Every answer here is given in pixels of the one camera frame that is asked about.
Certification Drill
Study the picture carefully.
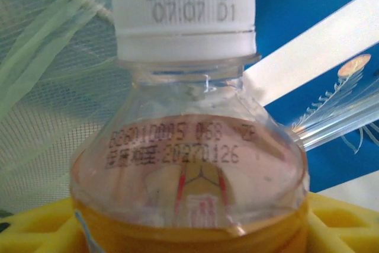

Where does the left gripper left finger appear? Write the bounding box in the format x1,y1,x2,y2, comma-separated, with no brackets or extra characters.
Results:
0,196,89,253

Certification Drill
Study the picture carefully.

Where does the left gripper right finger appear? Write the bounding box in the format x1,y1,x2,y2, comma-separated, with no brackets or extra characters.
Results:
304,192,379,253

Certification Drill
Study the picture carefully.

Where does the red gold label bottle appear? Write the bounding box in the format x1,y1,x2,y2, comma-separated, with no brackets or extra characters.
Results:
69,0,310,253

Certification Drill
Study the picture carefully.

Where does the translucent green bin liner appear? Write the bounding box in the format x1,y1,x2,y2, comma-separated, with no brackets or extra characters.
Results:
0,0,131,215

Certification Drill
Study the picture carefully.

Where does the aluminium frame post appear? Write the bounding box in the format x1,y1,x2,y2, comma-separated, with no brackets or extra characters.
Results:
291,94,379,150

